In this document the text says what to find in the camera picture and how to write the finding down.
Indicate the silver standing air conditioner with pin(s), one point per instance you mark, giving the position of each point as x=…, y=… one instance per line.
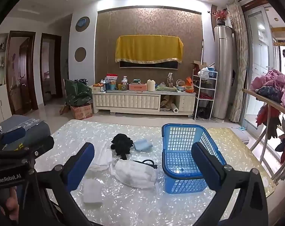
x=223, y=75

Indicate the person's left hand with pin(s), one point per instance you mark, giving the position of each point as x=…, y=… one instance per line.
x=10, y=202

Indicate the plain round brown wall disc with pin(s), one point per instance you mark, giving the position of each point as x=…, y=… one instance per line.
x=80, y=54

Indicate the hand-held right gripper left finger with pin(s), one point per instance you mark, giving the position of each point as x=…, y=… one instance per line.
x=82, y=162

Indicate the blue plastic basket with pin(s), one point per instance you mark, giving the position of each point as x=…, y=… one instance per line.
x=180, y=143

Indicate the dark green bag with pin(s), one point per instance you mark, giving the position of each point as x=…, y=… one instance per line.
x=77, y=93

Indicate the wall-mounted black television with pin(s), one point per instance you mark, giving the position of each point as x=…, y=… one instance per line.
x=147, y=65

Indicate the open brown cardboard box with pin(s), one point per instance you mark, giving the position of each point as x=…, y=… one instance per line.
x=198, y=64

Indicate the red hanging garments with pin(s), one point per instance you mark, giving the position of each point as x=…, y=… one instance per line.
x=266, y=120

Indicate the white metal shelf rack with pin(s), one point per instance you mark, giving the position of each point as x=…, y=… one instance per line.
x=205, y=87

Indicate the pink clothing pile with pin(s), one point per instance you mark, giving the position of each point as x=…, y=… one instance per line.
x=272, y=78

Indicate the cream television cabinet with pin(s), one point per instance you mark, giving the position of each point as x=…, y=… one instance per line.
x=126, y=101

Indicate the green folded cloth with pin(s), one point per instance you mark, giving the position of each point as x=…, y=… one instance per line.
x=166, y=88

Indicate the wooden drying rack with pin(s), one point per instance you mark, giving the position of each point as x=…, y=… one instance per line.
x=262, y=96

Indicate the round wall disc with blue plate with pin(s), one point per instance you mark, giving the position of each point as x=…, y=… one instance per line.
x=82, y=24

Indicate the red and white snack bag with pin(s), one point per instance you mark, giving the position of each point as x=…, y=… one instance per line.
x=111, y=78

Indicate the white cloth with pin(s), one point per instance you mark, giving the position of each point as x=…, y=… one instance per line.
x=102, y=156

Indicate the white paper roll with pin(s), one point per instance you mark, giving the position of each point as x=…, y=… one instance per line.
x=174, y=108

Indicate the cardboard box with red print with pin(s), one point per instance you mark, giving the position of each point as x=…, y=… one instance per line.
x=81, y=111

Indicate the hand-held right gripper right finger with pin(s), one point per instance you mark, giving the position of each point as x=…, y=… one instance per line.
x=209, y=167

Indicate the glass sliding door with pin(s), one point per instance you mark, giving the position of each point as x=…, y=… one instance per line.
x=257, y=63

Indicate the cream cylindrical jar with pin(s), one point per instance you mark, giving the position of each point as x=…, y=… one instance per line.
x=151, y=85

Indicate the dark blue garment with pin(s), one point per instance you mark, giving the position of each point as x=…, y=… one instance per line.
x=268, y=93

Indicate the small white towel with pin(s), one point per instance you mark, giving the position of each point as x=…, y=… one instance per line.
x=92, y=190

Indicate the light blue cloth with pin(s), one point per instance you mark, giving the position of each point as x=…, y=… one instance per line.
x=142, y=145

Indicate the white plastic bag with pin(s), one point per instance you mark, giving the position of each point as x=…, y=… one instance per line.
x=204, y=72

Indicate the pink storage box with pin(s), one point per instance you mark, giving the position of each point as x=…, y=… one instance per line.
x=138, y=86

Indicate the brown wooden door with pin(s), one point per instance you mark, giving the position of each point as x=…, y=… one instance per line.
x=22, y=73

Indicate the yellow television cover cloth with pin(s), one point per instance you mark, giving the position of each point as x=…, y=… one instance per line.
x=148, y=48

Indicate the black plush toy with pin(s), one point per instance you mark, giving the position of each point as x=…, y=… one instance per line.
x=121, y=143

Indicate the orange bag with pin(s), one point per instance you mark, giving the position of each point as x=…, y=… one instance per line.
x=189, y=84

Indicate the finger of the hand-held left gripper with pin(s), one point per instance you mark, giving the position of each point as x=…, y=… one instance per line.
x=41, y=144
x=14, y=135

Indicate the patterned beige curtain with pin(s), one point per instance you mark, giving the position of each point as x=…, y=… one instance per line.
x=239, y=63

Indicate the vase with red flowers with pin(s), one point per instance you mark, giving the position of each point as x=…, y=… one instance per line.
x=219, y=16

